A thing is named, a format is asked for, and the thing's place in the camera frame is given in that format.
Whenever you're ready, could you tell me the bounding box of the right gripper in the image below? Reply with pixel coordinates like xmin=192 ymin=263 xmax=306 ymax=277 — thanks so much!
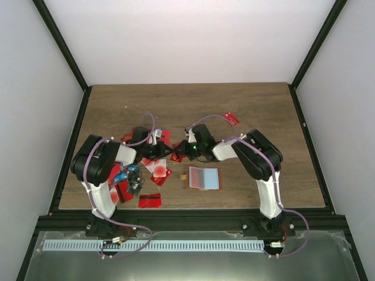
xmin=174 ymin=140 xmax=205 ymax=158

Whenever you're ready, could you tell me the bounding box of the red card vertical stripe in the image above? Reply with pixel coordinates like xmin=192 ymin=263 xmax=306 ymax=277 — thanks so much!
xmin=189 ymin=167 xmax=204 ymax=189

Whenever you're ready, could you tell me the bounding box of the red VIP card handled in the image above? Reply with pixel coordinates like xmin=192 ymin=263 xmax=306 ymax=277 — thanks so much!
xmin=170 ymin=142 xmax=186 ymax=163

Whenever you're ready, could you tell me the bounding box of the brown leather card holder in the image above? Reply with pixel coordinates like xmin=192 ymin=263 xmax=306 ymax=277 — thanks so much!
xmin=179 ymin=166 xmax=222 ymax=191

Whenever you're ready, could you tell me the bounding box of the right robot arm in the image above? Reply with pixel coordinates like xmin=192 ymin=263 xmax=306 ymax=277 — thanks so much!
xmin=174 ymin=124 xmax=284 ymax=236

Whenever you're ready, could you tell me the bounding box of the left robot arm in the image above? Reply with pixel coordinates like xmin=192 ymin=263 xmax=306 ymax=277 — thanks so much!
xmin=70 ymin=126 xmax=173 ymax=237

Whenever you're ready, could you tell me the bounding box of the white card red circle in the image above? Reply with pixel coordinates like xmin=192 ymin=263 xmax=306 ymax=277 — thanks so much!
xmin=153 ymin=159 xmax=167 ymax=177

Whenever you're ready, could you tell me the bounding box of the lone red VIP card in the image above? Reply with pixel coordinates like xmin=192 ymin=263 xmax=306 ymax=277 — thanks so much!
xmin=223 ymin=112 xmax=240 ymax=126

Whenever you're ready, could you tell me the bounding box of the red card horizontal stripe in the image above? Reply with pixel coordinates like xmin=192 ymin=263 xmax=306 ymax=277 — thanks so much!
xmin=138 ymin=193 xmax=162 ymax=208

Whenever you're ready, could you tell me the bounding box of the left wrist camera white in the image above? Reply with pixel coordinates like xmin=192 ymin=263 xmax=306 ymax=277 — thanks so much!
xmin=147 ymin=129 xmax=162 ymax=145

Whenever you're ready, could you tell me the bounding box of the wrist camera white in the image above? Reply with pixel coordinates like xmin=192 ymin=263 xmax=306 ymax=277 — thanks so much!
xmin=147 ymin=129 xmax=162 ymax=145
xmin=184 ymin=127 xmax=197 ymax=143

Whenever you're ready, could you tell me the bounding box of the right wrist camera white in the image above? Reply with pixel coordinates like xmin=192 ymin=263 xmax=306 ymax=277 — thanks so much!
xmin=184 ymin=127 xmax=197 ymax=143

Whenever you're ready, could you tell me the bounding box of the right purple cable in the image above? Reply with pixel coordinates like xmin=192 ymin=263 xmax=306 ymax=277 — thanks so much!
xmin=187 ymin=115 xmax=311 ymax=258

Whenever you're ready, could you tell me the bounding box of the purple cable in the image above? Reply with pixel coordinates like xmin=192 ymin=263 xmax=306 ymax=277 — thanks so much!
xmin=187 ymin=115 xmax=311 ymax=258
xmin=83 ymin=112 xmax=158 ymax=260

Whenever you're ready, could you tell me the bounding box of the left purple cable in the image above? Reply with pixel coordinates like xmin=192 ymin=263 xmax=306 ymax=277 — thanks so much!
xmin=83 ymin=112 xmax=158 ymax=260

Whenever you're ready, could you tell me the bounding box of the black frame front beam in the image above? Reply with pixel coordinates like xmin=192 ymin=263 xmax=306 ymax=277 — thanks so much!
xmin=36 ymin=208 xmax=348 ymax=232

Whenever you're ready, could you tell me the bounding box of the light blue slotted rail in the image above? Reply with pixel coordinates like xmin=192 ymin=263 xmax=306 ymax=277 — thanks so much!
xmin=43 ymin=239 xmax=264 ymax=253

